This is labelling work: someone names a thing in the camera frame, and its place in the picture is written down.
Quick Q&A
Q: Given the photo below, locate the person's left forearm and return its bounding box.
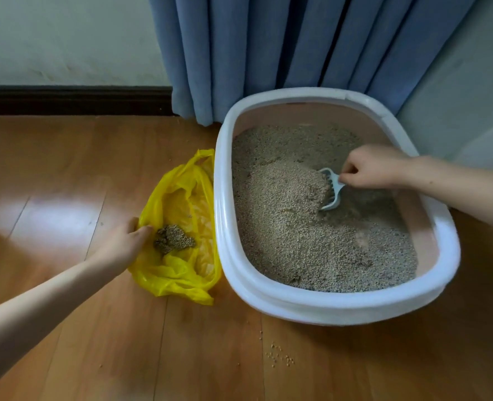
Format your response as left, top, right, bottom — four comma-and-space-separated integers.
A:
0, 258, 118, 395

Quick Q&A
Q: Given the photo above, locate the white oval litter box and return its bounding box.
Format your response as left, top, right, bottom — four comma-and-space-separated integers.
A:
213, 87, 462, 326

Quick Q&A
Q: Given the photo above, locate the dark wall baseboard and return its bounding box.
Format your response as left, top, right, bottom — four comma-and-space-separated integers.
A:
0, 85, 176, 116

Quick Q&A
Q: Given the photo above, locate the blue curtain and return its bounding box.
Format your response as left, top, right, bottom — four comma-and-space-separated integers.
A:
148, 0, 479, 127

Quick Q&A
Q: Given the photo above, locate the yellow plastic bag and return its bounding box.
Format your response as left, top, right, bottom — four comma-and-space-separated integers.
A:
128, 149, 223, 306

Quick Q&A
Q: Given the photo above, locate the person's right hand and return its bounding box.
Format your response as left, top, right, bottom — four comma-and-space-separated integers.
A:
338, 144, 413, 190

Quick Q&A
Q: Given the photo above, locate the person's left hand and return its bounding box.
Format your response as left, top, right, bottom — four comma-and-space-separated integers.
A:
89, 217, 155, 276

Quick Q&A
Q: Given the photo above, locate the grey cat litter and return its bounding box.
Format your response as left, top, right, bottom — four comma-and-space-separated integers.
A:
231, 124, 419, 294

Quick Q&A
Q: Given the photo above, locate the person's right forearm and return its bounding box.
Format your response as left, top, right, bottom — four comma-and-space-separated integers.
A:
405, 156, 493, 237

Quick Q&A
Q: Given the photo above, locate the light blue litter scoop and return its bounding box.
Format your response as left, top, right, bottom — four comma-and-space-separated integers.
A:
317, 167, 346, 212

